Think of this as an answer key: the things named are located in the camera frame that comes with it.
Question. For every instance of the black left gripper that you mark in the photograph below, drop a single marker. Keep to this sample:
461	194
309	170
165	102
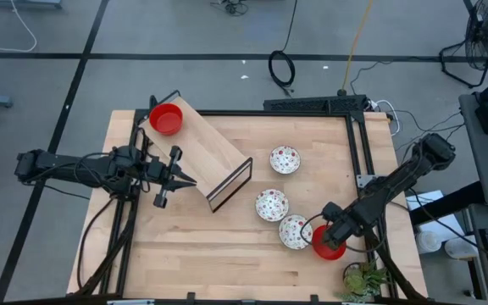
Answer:
155	171

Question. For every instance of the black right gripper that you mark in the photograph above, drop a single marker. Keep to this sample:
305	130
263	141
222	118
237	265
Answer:
354	218

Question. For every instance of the red mini bowl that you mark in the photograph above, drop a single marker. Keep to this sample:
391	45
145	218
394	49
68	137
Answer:
326	254
166	119

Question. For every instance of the green bowl with floral inside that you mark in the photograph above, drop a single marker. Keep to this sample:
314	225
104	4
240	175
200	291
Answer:
284	159
295	231
272	205

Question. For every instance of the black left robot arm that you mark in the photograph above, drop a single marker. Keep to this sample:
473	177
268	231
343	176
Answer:
66	163

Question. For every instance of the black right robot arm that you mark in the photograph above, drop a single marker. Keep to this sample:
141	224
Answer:
396	182

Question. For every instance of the green succulent in black pot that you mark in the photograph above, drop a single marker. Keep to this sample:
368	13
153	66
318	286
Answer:
362	281

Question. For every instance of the black table edge clamp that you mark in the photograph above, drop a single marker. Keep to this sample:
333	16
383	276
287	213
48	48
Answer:
191	297
314	297

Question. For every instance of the white round container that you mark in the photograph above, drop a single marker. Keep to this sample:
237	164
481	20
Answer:
428	241
460	247

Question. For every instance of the white paper sheet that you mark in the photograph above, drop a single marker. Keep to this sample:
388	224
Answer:
428	207

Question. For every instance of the black desk beam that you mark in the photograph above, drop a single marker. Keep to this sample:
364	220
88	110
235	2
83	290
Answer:
443	204

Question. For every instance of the black floor fan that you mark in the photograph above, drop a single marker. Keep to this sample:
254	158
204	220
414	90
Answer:
487	34

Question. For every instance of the wooden shelf with black frame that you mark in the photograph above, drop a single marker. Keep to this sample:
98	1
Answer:
201	148

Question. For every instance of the silver corner bracket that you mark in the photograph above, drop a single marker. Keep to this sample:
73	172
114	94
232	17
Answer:
364	181

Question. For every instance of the black aluminium rig frame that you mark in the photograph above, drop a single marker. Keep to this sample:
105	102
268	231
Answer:
244	113

